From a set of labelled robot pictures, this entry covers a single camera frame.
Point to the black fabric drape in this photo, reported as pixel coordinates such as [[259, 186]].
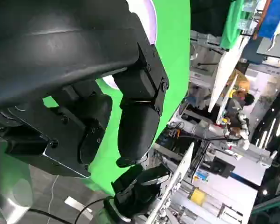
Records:
[[205, 14]]

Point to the white perforated panel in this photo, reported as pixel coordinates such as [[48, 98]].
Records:
[[177, 177]]

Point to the person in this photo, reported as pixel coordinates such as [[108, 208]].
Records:
[[237, 112]]

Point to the blue banner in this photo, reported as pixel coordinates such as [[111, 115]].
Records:
[[272, 16]]

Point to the white tilted board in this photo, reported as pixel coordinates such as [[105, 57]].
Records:
[[226, 70]]

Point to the black monitor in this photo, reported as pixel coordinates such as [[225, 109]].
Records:
[[222, 166]]

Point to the lilac plate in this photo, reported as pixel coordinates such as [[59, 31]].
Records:
[[154, 25]]

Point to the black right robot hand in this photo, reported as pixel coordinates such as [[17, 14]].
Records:
[[135, 198]]

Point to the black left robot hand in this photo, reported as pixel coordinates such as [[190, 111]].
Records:
[[60, 46]]

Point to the green workshop table cloth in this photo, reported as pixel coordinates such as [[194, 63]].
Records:
[[233, 23]]

